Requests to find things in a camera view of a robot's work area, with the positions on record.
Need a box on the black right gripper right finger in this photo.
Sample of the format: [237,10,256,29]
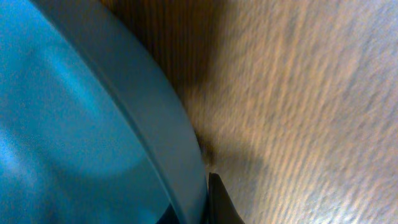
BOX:
[208,173,244,224]

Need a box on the blue plate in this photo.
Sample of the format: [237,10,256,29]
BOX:
[1,0,207,223]

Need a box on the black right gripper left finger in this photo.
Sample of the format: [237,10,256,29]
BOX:
[156,204,180,224]

